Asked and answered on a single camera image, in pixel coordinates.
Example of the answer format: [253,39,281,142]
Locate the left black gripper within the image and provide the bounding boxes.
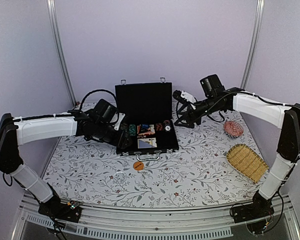
[94,121,133,150]

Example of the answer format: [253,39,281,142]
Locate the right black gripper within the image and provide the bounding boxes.
[174,96,224,130]

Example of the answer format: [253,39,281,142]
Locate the blue playing card box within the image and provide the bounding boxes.
[137,137,157,149]

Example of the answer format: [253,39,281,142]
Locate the black poker case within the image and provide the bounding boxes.
[115,82,179,156]

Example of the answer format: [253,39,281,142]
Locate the orange dealer button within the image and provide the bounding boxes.
[133,161,145,171]

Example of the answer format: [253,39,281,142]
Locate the red dice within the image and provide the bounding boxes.
[137,135,148,139]

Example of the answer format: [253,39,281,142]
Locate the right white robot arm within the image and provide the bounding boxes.
[172,74,300,218]

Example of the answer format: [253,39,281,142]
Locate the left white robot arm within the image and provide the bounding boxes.
[0,99,131,217]

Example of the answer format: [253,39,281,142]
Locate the green chip stack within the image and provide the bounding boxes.
[128,124,137,137]

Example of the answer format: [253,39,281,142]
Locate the card deck in case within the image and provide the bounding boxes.
[137,124,156,136]

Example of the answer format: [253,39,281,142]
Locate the red patterned bowl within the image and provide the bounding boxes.
[223,121,244,139]

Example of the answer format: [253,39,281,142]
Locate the woven bamboo tray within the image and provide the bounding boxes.
[226,144,269,183]

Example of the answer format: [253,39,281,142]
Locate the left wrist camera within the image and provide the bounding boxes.
[113,112,126,131]

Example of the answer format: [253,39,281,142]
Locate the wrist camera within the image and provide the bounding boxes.
[113,112,126,131]
[172,90,197,104]

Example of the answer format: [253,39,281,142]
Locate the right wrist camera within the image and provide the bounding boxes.
[172,90,197,104]

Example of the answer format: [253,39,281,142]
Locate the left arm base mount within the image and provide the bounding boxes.
[38,197,83,223]

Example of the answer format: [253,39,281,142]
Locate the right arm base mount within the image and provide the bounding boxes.
[229,200,275,223]

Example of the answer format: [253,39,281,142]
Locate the right aluminium frame post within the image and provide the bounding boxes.
[240,0,265,89]

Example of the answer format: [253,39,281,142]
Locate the aluminium frame post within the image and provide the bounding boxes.
[46,0,77,106]
[240,0,265,89]

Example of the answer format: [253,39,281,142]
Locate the left aluminium frame post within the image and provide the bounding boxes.
[46,0,77,106]

